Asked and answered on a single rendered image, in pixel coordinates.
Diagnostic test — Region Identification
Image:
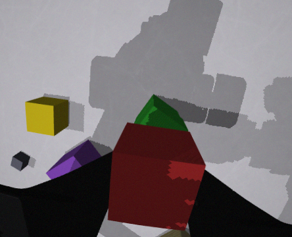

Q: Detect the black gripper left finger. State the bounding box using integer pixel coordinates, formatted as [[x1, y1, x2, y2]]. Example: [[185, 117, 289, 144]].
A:
[[0, 152, 112, 237]]

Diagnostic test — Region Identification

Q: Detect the purple block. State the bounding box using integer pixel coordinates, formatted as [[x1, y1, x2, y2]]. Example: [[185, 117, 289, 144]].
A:
[[46, 140, 101, 179]]

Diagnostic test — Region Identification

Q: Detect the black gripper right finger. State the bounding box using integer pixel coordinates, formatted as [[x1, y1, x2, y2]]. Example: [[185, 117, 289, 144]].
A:
[[188, 171, 292, 237]]

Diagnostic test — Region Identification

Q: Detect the green block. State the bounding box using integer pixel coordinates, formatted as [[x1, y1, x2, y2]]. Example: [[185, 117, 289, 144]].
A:
[[136, 98, 188, 132], [135, 94, 179, 124]]

